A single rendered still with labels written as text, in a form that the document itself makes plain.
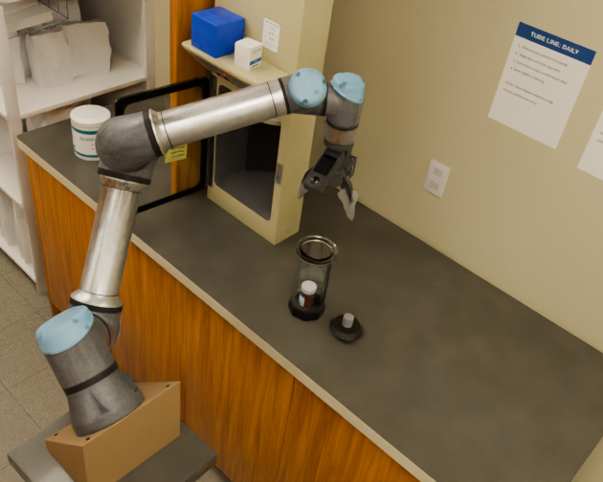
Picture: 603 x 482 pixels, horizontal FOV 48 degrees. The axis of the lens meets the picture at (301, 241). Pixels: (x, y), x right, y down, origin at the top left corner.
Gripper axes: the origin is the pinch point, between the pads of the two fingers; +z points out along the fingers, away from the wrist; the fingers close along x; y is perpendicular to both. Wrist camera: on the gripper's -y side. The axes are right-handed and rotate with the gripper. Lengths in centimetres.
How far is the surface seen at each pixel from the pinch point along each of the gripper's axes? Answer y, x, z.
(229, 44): 18, 41, -25
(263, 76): 13.7, 27.6, -22.4
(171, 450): -57, 4, 35
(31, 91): 46, 149, 36
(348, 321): -3.3, -13.8, 28.7
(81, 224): 10, 92, 54
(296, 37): 19.2, 22.4, -32.5
